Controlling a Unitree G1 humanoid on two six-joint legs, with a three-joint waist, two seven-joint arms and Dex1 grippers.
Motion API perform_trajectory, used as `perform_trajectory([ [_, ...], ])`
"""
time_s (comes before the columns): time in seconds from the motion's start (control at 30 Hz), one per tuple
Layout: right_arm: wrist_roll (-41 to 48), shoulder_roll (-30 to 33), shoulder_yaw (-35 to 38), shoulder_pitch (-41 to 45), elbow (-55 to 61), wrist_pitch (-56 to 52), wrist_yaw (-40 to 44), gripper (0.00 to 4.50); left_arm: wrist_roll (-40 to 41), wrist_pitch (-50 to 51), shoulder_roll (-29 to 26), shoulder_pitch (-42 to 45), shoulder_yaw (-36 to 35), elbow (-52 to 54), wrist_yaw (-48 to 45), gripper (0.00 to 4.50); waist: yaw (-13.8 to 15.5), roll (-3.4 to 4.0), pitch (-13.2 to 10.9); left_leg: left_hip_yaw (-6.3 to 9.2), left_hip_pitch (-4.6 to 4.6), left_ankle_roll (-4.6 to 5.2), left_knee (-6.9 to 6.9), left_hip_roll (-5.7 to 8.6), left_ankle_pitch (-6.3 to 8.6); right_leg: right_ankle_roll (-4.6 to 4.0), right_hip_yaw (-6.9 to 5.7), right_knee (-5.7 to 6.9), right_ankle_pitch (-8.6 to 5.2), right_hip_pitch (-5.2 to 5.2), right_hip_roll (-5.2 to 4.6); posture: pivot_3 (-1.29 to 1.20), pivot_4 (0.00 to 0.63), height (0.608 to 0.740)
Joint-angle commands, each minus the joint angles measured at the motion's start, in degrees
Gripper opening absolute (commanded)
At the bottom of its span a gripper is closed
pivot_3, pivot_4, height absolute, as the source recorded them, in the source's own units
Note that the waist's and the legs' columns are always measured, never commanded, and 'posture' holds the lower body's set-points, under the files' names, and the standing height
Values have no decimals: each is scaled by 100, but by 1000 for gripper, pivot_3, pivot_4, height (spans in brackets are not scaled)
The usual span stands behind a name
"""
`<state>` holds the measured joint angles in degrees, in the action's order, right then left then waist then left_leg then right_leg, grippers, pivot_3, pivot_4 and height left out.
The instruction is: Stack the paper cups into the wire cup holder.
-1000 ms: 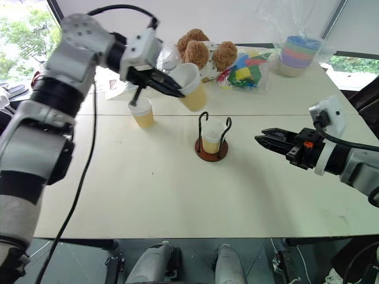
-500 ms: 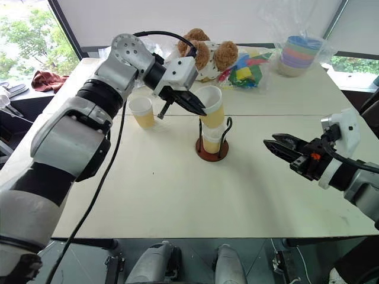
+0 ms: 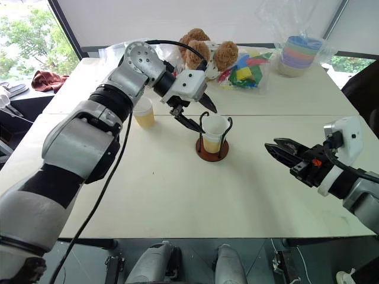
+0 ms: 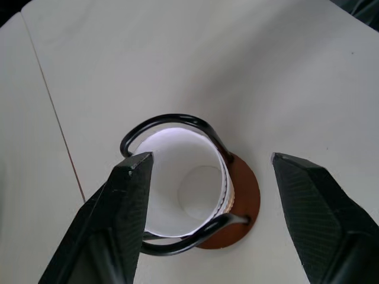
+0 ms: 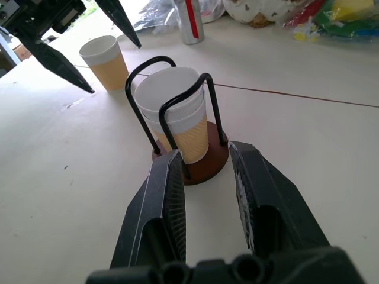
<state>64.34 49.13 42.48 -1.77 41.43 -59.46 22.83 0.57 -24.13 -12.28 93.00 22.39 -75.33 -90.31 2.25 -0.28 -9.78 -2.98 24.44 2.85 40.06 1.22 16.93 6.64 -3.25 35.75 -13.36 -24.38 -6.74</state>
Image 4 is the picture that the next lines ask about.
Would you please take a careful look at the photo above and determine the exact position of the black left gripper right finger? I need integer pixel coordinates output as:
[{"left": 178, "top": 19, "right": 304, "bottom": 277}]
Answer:
[{"left": 270, "top": 152, "right": 379, "bottom": 284}]

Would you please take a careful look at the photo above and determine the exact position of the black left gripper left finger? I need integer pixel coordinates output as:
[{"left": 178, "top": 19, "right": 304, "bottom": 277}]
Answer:
[{"left": 37, "top": 151, "right": 156, "bottom": 284}]

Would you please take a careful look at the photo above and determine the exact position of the black wire cup holder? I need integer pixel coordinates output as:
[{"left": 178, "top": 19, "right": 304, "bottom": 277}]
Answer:
[{"left": 119, "top": 112, "right": 261, "bottom": 257}]

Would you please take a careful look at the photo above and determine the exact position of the white paper cup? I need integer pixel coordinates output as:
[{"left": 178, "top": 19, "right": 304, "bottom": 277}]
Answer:
[{"left": 130, "top": 127, "right": 236, "bottom": 238}]

